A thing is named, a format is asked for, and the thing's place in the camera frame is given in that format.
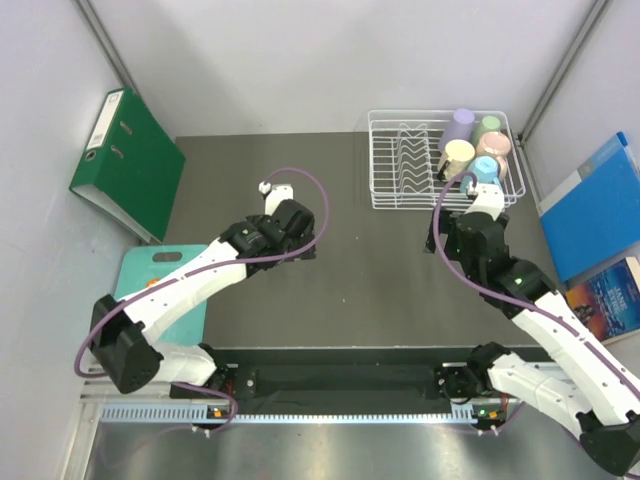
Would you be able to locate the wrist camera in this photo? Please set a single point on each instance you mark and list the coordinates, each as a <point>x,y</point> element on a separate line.
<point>486,198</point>
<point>274,194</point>

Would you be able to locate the teal cutting board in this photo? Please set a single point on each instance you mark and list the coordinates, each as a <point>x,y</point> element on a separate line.
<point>145,265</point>

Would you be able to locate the white wire dish rack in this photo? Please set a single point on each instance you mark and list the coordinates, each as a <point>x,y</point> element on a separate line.
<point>404,155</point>

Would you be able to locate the blue folder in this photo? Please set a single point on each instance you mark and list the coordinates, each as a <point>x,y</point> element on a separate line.
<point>593,214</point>

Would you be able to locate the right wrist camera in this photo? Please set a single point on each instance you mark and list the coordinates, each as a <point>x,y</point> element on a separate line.
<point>486,198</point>

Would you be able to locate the pink mug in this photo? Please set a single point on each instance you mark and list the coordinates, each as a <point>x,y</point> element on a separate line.
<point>497,146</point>

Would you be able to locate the green ring binder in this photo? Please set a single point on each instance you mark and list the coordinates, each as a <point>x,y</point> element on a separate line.
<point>130,168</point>

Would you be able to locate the green cup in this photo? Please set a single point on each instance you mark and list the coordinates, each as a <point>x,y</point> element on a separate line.
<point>488,123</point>

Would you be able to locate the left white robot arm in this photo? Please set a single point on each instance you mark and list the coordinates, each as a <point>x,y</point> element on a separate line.
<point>129,344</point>

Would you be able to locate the aluminium rail frame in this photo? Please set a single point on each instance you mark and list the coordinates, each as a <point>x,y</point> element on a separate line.
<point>207,410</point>

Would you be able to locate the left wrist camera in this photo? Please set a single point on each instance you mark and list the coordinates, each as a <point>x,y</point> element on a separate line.
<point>274,194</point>

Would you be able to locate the cream mug black handle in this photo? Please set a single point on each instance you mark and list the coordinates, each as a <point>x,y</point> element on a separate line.
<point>456,157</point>

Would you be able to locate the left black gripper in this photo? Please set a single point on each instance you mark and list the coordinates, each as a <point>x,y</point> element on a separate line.
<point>306,237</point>

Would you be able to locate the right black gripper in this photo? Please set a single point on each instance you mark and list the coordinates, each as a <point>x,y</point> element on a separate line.
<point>447,226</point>

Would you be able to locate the purple cup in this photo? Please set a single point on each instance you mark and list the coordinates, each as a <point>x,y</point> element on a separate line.
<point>459,127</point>

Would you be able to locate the Jane Eyre book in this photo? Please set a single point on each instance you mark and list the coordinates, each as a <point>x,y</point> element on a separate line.
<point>608,303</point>

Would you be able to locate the blue mug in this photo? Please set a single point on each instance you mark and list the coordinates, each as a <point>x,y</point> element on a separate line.
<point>486,169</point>

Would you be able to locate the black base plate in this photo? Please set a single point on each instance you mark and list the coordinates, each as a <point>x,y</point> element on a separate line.
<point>351,381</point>

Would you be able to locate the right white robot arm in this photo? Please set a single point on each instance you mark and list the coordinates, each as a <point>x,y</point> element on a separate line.
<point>550,325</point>

